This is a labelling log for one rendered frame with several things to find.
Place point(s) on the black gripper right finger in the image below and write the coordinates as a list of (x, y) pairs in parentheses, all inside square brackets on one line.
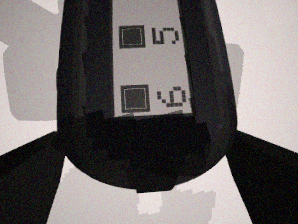
[(267, 178)]

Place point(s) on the dark grey controller unit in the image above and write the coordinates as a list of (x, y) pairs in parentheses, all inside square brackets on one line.
[(144, 93)]

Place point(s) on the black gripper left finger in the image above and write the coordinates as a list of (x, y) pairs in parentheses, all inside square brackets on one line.
[(29, 179)]

